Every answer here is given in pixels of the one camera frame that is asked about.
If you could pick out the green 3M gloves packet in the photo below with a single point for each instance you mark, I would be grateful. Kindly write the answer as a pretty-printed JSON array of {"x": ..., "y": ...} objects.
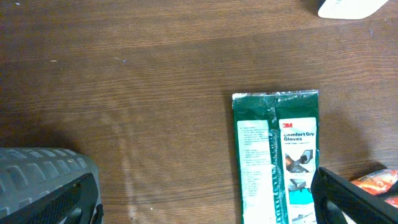
[{"x": 276, "y": 138}]

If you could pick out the grey plastic mesh basket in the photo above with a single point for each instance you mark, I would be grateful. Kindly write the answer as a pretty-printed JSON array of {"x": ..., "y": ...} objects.
[{"x": 28, "y": 174}]

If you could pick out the small orange box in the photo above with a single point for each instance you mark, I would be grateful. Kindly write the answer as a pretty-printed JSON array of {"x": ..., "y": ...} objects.
[{"x": 381, "y": 183}]

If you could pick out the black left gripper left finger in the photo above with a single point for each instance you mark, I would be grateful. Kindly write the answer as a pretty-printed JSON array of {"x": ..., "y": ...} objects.
[{"x": 76, "y": 202}]

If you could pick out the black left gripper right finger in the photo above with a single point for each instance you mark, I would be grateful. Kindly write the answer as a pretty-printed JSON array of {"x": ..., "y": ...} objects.
[{"x": 336, "y": 198}]

